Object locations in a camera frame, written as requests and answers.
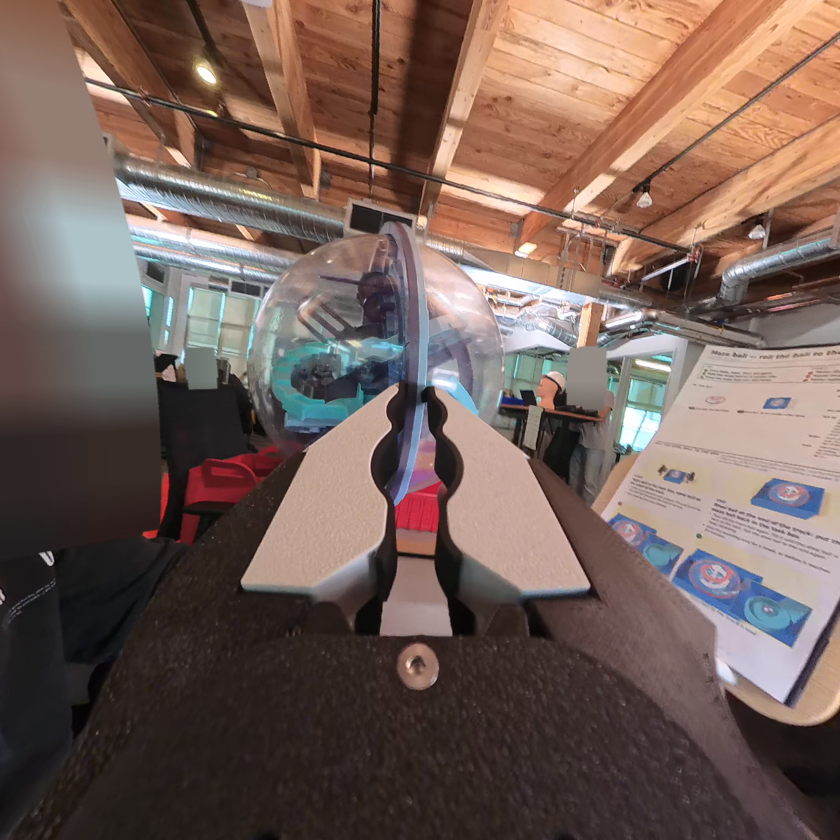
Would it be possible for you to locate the silver ventilation duct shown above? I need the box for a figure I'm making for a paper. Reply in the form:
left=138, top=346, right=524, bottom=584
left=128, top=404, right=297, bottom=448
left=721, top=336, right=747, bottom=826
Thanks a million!
left=116, top=151, right=526, bottom=283

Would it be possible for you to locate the clear plastic maze ball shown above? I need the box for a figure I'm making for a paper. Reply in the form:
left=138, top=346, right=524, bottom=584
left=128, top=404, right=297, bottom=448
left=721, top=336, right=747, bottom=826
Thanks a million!
left=247, top=221, right=505, bottom=526

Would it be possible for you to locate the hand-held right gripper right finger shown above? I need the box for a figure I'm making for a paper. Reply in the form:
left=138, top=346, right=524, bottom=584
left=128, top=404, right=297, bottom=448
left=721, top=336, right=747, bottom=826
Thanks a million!
left=418, top=388, right=592, bottom=602

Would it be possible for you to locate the wooden instruction board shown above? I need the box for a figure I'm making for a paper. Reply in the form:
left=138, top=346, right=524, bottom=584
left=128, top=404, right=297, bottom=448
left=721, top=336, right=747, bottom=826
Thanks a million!
left=594, top=342, right=840, bottom=725

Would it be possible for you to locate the black backpack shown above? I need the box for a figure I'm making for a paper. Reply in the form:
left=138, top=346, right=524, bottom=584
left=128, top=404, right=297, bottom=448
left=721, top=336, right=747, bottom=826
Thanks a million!
left=0, top=539, right=185, bottom=788

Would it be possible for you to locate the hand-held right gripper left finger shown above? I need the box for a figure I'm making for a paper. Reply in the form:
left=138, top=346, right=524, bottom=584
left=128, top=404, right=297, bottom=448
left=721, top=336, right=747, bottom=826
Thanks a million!
left=241, top=384, right=418, bottom=605

